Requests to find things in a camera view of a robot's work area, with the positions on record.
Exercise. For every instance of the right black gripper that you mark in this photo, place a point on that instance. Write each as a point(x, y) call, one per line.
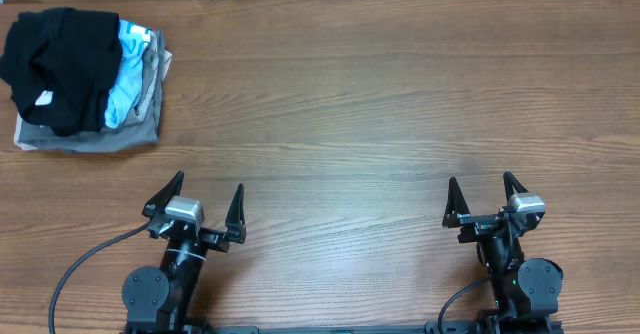
point(455, 210)

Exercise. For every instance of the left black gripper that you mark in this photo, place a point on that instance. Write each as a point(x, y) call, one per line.
point(234, 223)

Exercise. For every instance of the black t-shirt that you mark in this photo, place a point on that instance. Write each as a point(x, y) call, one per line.
point(60, 64)

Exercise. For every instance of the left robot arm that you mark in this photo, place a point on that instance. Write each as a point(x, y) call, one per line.
point(157, 299)

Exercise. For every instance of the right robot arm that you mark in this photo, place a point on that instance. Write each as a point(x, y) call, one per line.
point(525, 290)

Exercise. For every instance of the beige folded garment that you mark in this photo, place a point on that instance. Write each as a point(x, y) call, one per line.
point(20, 134)

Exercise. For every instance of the grey folded garment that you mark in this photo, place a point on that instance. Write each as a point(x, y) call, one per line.
point(125, 134)

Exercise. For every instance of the light blue printed t-shirt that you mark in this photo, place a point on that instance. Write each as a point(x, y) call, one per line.
point(125, 93)

